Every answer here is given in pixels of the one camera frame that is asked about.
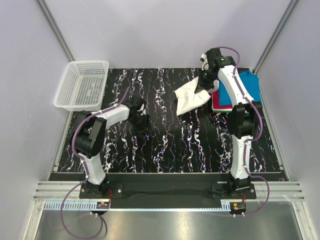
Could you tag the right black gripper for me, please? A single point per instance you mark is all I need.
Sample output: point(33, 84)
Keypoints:
point(206, 81)

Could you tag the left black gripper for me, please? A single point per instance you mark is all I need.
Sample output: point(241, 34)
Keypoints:
point(139, 123)

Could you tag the white printed t shirt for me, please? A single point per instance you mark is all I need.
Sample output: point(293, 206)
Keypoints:
point(187, 100)

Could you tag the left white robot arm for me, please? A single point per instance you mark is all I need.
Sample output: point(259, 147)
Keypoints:
point(88, 137)

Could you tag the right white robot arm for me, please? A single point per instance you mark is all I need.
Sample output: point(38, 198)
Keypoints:
point(244, 121)

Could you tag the red folded t shirt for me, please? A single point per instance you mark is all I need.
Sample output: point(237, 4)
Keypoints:
point(216, 103)

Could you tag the green folded t shirt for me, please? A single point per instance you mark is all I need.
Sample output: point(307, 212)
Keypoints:
point(227, 111)

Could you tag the blue folded t shirt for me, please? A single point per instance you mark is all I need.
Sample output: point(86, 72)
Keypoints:
point(251, 83)

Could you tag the black marble pattern mat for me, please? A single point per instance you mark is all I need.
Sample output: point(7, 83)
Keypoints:
point(196, 142)

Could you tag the white plastic basket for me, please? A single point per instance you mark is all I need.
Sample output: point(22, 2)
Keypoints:
point(82, 86)

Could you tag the left small circuit board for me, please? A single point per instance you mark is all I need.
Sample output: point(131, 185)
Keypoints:
point(103, 205)

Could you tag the small circuit board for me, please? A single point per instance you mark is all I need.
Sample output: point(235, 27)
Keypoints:
point(237, 206)
point(103, 205)

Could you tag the right small circuit board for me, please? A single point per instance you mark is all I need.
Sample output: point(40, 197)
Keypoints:
point(237, 206)

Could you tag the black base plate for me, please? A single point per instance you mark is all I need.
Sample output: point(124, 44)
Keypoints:
point(217, 186)

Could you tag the aluminium rail profile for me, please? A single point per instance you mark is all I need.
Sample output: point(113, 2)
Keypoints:
point(57, 190)

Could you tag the white slotted cable duct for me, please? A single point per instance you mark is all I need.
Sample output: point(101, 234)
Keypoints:
point(120, 206)

